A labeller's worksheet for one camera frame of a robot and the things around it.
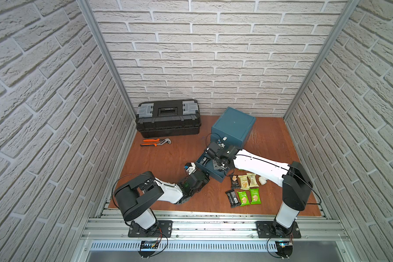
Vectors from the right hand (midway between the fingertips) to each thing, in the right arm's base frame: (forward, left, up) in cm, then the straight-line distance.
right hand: (222, 162), depth 86 cm
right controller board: (-39, -23, -10) cm, 46 cm away
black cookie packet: (-8, -7, -8) cm, 13 cm away
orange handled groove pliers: (+21, +35, -7) cm, 42 cm away
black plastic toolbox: (+26, +30, +8) cm, 41 cm away
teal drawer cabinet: (+14, -7, +12) cm, 19 cm away
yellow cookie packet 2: (-9, -17, -8) cm, 21 cm away
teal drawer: (-6, +3, -3) cm, 7 cm away
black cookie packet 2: (-17, -4, -8) cm, 19 cm away
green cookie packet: (-17, -10, -9) cm, 22 cm away
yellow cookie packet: (-9, -12, -8) cm, 17 cm away
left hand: (-3, +5, -5) cm, 8 cm away
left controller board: (-35, +37, -11) cm, 53 cm away
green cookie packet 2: (-17, -16, -9) cm, 25 cm away
